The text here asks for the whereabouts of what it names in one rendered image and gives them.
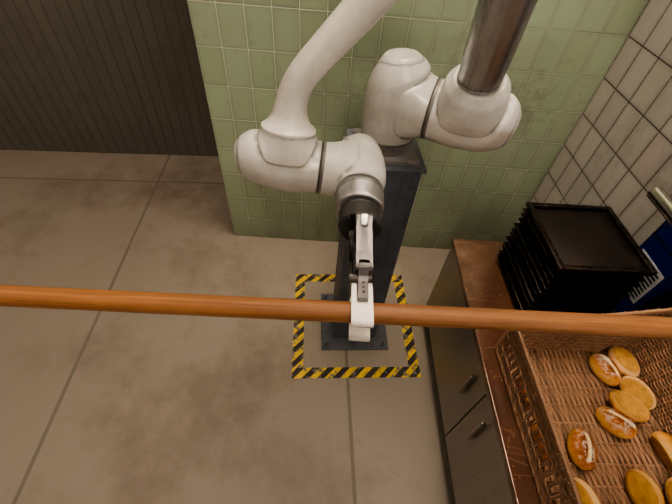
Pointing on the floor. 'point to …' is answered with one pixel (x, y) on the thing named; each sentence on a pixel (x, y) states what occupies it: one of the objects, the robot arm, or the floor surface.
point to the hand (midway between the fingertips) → (360, 312)
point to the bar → (661, 202)
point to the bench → (478, 383)
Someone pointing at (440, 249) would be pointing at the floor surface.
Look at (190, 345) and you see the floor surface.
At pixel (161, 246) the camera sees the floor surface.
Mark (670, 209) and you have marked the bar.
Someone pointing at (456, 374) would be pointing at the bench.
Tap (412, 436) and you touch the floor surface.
